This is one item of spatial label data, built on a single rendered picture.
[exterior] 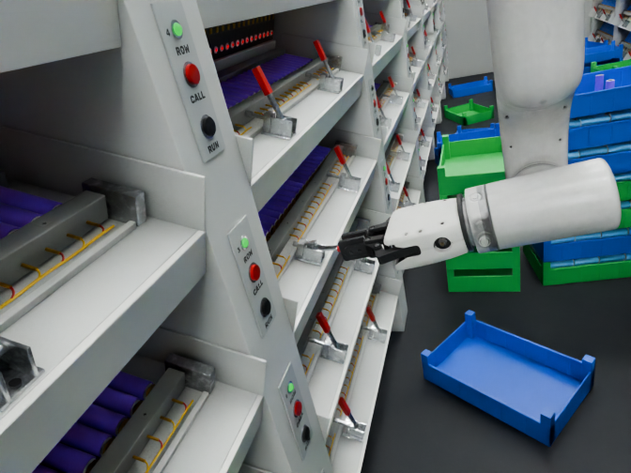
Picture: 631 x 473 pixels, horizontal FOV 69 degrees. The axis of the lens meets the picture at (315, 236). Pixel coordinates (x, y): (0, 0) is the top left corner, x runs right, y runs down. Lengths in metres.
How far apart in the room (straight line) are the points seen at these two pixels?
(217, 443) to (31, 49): 0.34
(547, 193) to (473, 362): 0.71
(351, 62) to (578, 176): 0.59
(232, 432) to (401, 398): 0.72
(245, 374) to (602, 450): 0.78
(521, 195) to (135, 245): 0.41
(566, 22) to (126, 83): 0.40
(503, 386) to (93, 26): 1.04
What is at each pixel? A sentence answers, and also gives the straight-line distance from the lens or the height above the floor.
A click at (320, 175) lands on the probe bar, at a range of 0.88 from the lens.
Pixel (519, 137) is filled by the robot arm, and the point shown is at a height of 0.64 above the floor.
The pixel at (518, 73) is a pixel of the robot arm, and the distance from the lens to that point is 0.53.
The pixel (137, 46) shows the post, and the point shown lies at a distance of 0.37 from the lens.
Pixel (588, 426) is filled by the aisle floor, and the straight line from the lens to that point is 1.12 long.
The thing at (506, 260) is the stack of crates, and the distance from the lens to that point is 1.39.
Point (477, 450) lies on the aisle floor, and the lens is 1.06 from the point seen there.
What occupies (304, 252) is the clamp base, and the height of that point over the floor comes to 0.53.
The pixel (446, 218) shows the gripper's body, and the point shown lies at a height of 0.58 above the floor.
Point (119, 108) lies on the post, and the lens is 0.39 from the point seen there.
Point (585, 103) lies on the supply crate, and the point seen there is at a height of 0.51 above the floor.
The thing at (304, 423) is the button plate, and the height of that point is 0.40.
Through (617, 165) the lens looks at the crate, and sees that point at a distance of 1.37.
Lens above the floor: 0.84
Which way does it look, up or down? 26 degrees down
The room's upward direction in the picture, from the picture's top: 13 degrees counter-clockwise
